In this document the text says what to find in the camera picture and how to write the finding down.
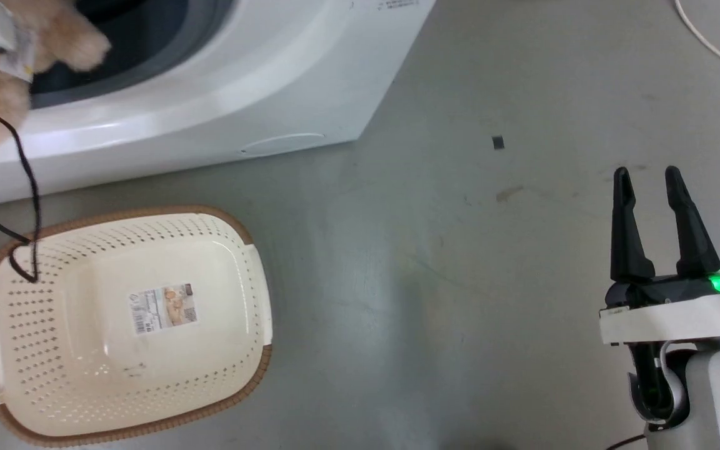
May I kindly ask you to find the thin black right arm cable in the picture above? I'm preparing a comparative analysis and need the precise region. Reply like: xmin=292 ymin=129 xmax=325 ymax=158
xmin=606 ymin=433 xmax=649 ymax=450

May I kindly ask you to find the grey washer drum gasket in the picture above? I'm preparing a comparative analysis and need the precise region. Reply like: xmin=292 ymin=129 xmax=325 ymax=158
xmin=27 ymin=0 xmax=237 ymax=111

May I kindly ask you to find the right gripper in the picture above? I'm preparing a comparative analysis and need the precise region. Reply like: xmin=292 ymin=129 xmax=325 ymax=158
xmin=598 ymin=165 xmax=720 ymax=346

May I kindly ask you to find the white plush toy tag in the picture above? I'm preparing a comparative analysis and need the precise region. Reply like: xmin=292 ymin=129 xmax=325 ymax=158
xmin=0 ymin=27 xmax=39 ymax=83

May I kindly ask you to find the white washing machine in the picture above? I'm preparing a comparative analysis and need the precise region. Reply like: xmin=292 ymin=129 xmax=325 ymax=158
xmin=0 ymin=0 xmax=438 ymax=208

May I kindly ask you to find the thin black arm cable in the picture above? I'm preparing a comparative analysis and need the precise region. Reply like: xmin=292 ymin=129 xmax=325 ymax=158
xmin=0 ymin=104 xmax=44 ymax=285
xmin=606 ymin=433 xmax=649 ymax=450

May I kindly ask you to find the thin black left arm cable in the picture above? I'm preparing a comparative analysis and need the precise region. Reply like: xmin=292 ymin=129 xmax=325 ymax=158
xmin=0 ymin=104 xmax=44 ymax=285

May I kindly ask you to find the white floor cable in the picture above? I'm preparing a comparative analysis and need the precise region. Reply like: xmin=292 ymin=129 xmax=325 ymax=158
xmin=674 ymin=0 xmax=720 ymax=71

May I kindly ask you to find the printed basket label sticker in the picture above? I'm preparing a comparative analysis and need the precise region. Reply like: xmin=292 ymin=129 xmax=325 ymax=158
xmin=126 ymin=282 xmax=199 ymax=336

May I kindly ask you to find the cream perforated laundry basket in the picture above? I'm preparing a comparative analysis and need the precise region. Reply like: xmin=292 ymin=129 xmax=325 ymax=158
xmin=0 ymin=205 xmax=274 ymax=448

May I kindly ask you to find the beige plush toy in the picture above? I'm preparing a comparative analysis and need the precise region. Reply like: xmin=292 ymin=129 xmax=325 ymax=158
xmin=0 ymin=0 xmax=113 ymax=148

